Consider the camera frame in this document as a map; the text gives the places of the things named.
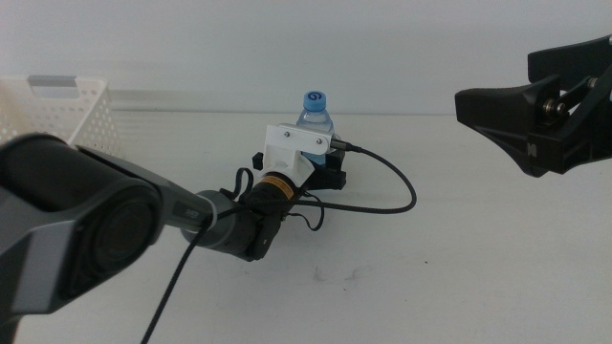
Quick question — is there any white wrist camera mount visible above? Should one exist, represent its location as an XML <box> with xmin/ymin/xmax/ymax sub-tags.
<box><xmin>265</xmin><ymin>122</ymin><xmax>335</xmax><ymax>188</ymax></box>

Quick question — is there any thick braided camera cable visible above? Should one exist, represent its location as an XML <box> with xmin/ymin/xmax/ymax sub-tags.
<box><xmin>140</xmin><ymin>139</ymin><xmax>418</xmax><ymax>344</ymax></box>

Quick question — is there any thin black cable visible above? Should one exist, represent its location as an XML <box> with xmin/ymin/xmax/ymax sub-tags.
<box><xmin>232</xmin><ymin>166</ymin><xmax>326</xmax><ymax>232</ymax></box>

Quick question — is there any white wall trunking strip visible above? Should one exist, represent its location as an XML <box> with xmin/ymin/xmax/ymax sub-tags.
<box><xmin>108</xmin><ymin>88</ymin><xmax>307</xmax><ymax>114</ymax></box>

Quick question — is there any clear water bottle blue cap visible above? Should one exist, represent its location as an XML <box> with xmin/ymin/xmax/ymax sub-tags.
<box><xmin>295</xmin><ymin>90</ymin><xmax>336</xmax><ymax>167</ymax></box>

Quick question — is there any white perforated plastic basket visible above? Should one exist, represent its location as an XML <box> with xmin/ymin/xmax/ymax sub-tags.
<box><xmin>0</xmin><ymin>75</ymin><xmax>121</xmax><ymax>159</ymax></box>

